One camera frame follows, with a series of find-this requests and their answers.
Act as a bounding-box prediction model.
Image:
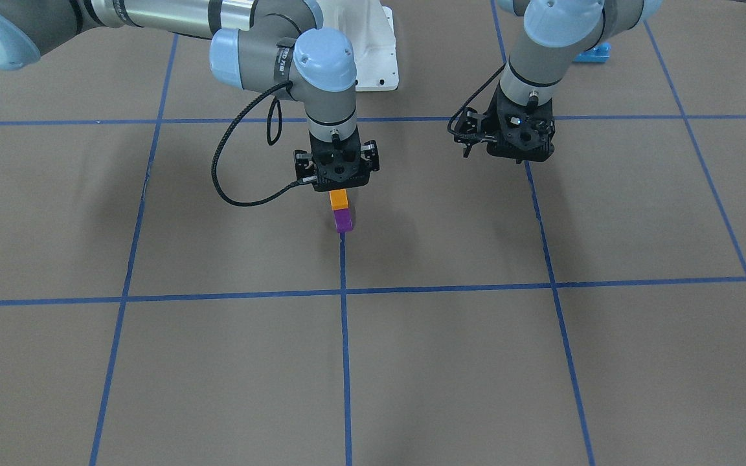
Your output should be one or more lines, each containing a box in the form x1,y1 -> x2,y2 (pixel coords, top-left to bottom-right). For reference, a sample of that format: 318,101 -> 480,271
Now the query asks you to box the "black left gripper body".
449,86 -> 556,163

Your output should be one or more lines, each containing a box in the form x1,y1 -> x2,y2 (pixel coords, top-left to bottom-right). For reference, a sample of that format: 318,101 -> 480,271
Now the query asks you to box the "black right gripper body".
293,133 -> 381,192

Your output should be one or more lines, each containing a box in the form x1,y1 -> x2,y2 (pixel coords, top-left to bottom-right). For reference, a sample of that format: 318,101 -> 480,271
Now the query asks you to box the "orange trapezoid block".
328,189 -> 350,210

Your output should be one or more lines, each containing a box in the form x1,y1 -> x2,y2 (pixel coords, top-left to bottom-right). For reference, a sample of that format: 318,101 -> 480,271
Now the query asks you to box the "purple trapezoid block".
333,208 -> 354,233

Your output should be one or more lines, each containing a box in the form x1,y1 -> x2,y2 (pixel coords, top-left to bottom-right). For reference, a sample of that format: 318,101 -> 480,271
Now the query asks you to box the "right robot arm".
0,1 -> 379,192

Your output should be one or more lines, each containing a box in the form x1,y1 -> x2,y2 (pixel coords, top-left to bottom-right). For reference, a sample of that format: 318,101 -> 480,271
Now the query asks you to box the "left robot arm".
447,1 -> 661,163

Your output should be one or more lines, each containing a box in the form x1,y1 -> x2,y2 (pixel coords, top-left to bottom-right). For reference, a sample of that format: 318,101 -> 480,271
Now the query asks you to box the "long blue block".
572,42 -> 612,63

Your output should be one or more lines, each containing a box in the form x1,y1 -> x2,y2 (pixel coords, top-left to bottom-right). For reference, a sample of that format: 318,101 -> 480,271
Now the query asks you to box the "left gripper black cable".
447,63 -> 507,140

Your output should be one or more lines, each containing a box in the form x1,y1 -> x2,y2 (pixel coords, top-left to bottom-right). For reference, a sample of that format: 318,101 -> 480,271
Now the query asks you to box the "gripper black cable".
447,63 -> 507,140
211,80 -> 319,208

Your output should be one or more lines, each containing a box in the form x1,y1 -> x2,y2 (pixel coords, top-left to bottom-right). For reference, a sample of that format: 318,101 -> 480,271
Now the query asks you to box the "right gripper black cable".
211,80 -> 319,208

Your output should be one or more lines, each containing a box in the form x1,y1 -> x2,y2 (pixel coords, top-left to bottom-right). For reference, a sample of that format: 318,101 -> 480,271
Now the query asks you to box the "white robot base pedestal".
319,1 -> 400,93

